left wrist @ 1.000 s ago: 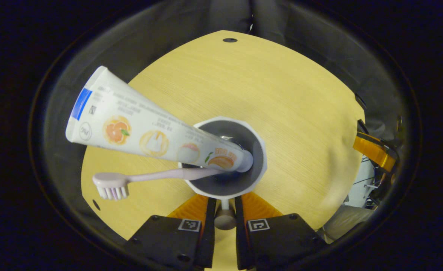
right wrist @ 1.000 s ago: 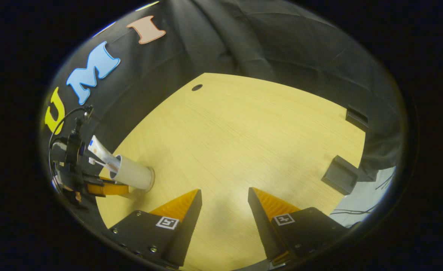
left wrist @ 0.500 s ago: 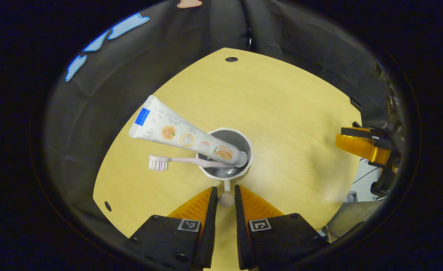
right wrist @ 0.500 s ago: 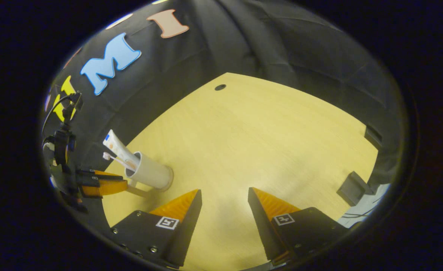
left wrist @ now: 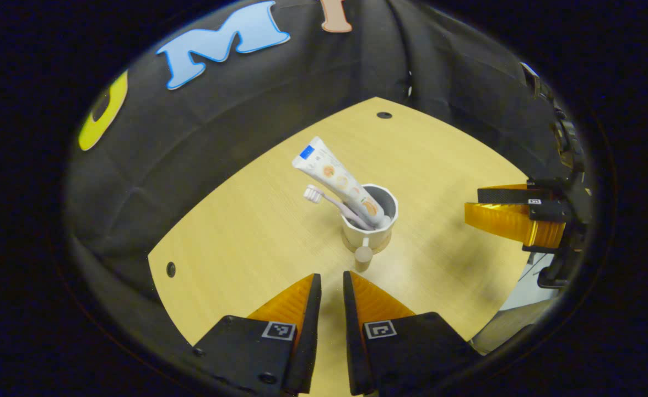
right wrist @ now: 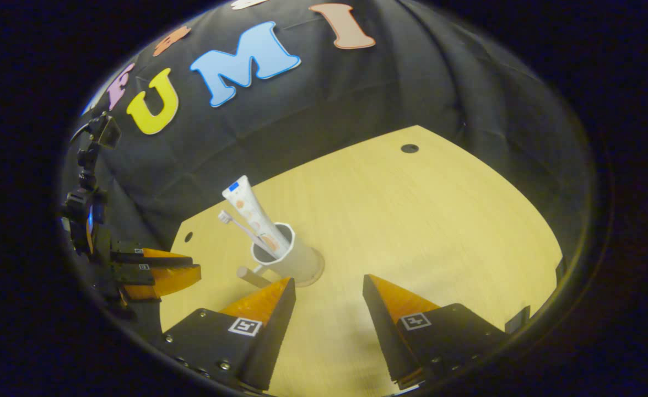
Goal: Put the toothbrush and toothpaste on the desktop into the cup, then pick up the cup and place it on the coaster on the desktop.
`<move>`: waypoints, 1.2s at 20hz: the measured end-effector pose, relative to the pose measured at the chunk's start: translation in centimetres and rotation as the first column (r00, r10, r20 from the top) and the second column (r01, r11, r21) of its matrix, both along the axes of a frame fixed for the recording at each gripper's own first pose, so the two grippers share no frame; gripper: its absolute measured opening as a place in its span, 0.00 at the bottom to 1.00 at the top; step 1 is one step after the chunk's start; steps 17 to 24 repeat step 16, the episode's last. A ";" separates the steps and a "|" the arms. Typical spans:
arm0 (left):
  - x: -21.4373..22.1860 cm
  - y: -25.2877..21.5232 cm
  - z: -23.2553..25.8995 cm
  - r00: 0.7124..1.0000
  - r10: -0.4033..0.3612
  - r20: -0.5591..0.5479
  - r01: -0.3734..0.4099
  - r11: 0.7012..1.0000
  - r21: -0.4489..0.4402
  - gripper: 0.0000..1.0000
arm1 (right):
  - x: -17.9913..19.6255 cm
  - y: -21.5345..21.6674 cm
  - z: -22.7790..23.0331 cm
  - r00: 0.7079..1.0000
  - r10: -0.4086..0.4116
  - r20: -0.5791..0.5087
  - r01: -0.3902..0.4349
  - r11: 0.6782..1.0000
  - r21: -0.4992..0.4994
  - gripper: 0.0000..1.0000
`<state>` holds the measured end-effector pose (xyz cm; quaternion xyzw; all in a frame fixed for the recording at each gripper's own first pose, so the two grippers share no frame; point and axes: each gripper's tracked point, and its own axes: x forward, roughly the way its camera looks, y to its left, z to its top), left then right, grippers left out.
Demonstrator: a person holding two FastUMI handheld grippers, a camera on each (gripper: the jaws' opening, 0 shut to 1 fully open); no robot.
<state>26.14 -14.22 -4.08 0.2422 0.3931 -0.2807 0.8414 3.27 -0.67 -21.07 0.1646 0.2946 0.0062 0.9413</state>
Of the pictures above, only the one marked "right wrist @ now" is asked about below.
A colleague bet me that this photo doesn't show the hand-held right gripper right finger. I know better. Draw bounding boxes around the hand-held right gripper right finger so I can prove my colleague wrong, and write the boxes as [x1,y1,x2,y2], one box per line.
[363,274,509,389]

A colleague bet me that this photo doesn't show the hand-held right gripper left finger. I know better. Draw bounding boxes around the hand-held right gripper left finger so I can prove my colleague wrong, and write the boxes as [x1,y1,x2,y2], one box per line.
[161,277,297,391]

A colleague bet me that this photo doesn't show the round cork coaster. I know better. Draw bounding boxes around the round cork coaster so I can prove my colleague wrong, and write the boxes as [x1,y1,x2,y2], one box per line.
[288,248,326,288]

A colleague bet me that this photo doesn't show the white cup with wooden handle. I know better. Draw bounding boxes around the white cup with wooden handle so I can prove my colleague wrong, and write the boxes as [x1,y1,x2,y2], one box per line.
[237,222,325,288]

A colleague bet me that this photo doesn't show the pale pink toothbrush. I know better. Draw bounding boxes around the pale pink toothbrush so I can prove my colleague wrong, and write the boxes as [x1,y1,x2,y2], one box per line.
[218,210,278,260]

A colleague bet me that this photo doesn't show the white toothpaste tube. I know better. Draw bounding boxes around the white toothpaste tube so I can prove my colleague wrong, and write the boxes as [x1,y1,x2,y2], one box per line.
[222,175,291,257]

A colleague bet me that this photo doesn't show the light wooden desktop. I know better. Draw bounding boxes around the light wooden desktop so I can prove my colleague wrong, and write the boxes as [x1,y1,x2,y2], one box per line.
[160,125,563,396]

